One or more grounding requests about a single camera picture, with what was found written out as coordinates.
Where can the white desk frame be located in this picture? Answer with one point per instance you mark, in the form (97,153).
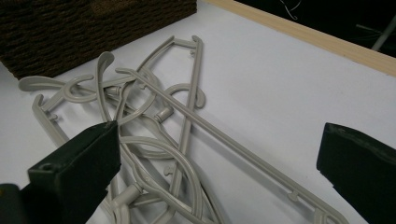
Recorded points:
(384,34)

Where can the grey plastic clothes hanger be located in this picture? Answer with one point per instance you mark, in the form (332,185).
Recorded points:
(162,114)
(190,102)
(46,123)
(236,146)

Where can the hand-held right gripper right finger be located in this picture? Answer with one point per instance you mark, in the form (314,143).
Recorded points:
(361,171)

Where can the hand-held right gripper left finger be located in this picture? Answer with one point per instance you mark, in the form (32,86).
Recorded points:
(77,168)

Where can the brown woven basket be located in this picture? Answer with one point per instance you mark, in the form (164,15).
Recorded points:
(77,31)

